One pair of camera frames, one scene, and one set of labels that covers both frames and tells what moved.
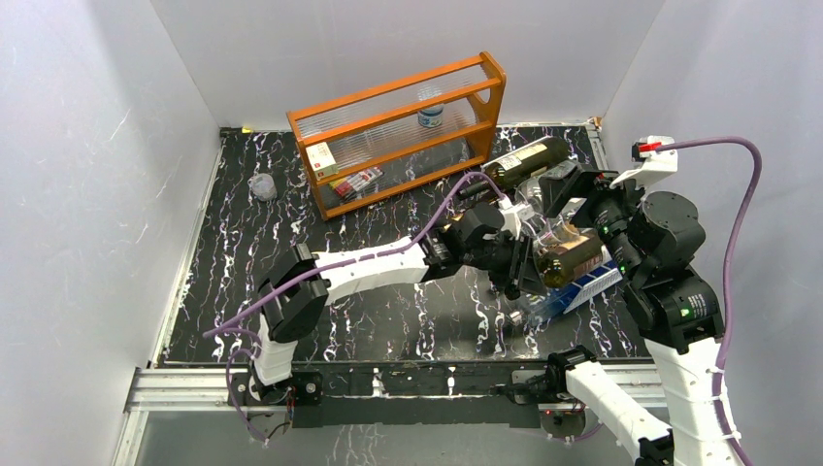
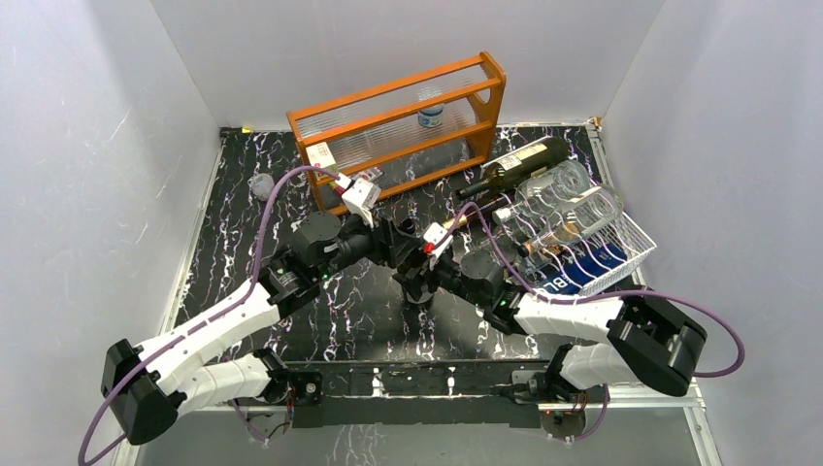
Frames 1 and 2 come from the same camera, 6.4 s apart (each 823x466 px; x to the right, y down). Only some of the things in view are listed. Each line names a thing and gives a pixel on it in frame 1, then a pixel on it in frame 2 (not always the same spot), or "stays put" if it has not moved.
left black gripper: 519,271 to 389,244
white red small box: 322,160 stays put
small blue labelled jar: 430,117 stays put
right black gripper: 573,182 to 413,280
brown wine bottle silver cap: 556,264 to 408,225
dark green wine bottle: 517,166 stays put
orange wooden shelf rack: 378,144 stays put
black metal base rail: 485,394 stays put
